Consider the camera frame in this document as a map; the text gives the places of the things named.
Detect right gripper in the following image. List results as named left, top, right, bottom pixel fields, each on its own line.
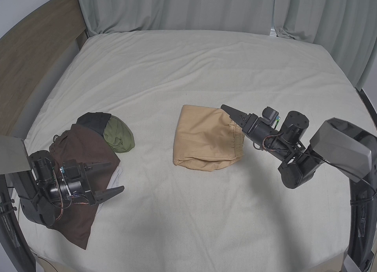
left=241, top=113, right=281, bottom=149

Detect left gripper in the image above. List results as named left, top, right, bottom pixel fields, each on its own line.
left=48, top=161, right=125, bottom=207

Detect tan shorts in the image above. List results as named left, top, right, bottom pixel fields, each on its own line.
left=173, top=104, right=246, bottom=172

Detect bed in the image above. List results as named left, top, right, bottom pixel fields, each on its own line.
left=0, top=0, right=377, bottom=272

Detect white garment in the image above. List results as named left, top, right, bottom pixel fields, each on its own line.
left=96, top=166, right=123, bottom=215

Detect brown shorts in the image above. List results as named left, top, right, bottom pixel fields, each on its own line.
left=47, top=125, right=121, bottom=250

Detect green garment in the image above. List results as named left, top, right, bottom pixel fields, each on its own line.
left=103, top=115, right=136, bottom=153

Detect black garment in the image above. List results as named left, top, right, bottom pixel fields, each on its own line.
left=77, top=112, right=112, bottom=136

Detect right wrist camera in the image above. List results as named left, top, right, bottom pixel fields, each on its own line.
left=262, top=106, right=281, bottom=126

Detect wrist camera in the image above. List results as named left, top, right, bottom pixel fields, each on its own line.
left=60, top=159, right=83, bottom=182
left=262, top=106, right=281, bottom=126

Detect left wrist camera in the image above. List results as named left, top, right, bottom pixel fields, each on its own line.
left=60, top=159, right=83, bottom=182

